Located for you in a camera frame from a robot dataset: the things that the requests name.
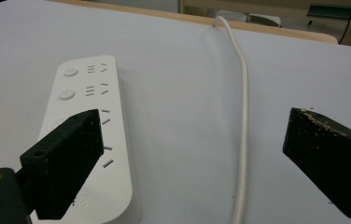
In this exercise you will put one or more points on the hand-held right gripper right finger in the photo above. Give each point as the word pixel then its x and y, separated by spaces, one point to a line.
pixel 329 161

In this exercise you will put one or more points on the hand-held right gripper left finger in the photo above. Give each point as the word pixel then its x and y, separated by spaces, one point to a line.
pixel 63 161

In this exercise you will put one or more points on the white power strip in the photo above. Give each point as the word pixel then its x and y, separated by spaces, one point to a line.
pixel 114 130

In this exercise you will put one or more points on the dark green shelf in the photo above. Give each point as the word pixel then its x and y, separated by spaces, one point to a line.
pixel 330 11

